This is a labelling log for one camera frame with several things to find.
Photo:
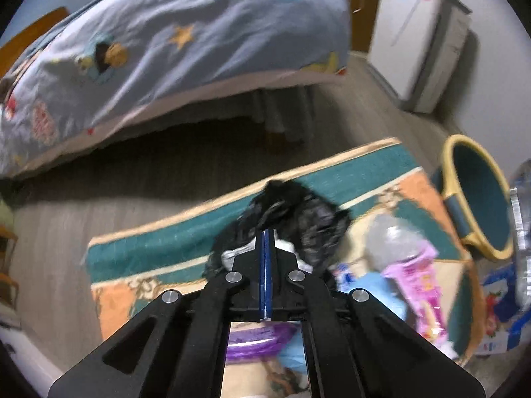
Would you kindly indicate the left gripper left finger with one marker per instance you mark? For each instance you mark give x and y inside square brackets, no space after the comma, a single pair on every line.
[176,346]

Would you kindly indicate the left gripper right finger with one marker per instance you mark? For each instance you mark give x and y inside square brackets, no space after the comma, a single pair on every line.
[354,346]

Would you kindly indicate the black silver foil wrapper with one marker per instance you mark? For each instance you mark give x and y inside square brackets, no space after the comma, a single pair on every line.
[313,225]

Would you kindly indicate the teal yellow trash basket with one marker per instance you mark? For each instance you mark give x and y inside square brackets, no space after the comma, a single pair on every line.
[475,194]

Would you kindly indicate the green beige patterned rug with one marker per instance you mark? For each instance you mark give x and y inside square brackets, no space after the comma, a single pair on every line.
[131,269]

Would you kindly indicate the pink printed snack wrapper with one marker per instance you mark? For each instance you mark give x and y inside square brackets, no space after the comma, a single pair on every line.
[416,279]

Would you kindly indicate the blue white printed box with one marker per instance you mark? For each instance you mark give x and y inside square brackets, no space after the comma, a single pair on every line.
[507,325]

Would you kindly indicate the small wooden shelf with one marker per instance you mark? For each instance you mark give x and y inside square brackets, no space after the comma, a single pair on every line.
[9,287]

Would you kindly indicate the white air purifier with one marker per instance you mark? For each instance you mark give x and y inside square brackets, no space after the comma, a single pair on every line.
[415,47]

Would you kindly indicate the bed with grey skirt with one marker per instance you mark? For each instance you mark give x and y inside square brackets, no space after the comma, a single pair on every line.
[265,111]

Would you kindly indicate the blue cartoon print duvet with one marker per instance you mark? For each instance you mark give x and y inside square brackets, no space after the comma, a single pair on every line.
[166,58]

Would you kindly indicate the wooden bed headboard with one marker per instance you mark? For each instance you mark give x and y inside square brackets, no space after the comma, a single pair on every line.
[11,51]

